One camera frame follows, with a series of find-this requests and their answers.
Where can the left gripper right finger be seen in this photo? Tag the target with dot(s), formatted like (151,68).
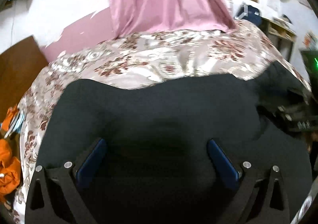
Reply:
(259,195)

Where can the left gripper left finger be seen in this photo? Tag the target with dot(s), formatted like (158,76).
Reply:
(55,194)

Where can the large black garment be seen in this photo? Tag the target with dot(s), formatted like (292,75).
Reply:
(155,166)

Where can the orange clothes pile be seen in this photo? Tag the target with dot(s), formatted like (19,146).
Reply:
(10,152)

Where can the navy blue bag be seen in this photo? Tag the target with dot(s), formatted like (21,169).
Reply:
(249,13)

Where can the brown wooden headboard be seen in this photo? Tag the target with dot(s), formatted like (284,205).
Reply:
(20,64)

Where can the floral satin bedspread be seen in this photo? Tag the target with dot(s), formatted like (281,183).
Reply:
(136,61)

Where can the pink satin curtain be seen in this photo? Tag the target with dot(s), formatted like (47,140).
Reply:
(132,16)

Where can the wooden wall shelf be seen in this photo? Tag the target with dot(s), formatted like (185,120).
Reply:
(281,37)

